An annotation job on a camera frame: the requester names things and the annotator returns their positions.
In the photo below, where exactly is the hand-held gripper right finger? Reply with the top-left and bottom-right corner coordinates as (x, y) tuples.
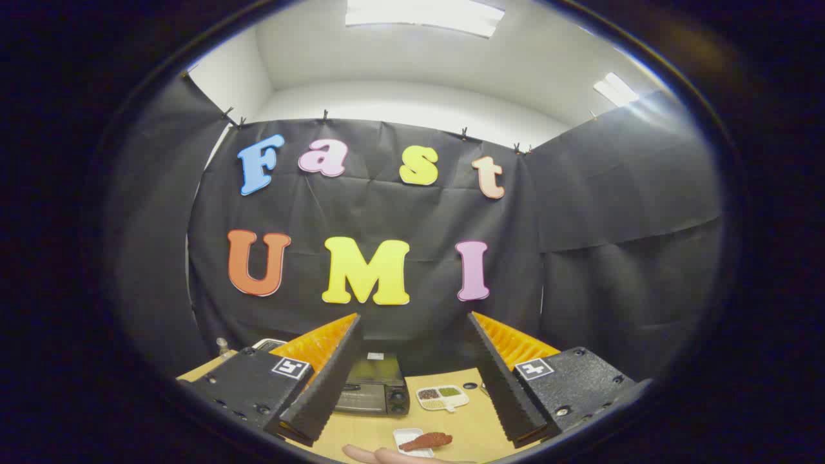
(467, 312), (652, 449)

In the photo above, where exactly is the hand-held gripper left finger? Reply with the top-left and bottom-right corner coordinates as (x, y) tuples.
(177, 314), (363, 447)

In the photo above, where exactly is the black toaster oven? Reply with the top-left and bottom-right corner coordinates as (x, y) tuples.
(332, 351), (411, 418)

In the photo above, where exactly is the brown meat piece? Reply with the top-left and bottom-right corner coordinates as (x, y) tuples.
(398, 432), (453, 452)

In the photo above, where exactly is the white divided grain dish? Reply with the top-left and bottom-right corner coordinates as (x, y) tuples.
(416, 385), (470, 413)

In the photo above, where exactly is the white ribbed tray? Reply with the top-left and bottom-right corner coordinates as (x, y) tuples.
(393, 428), (436, 458)

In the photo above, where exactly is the ceiling light panel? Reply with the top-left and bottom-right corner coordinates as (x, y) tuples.
(593, 72), (639, 107)
(345, 0), (505, 38)

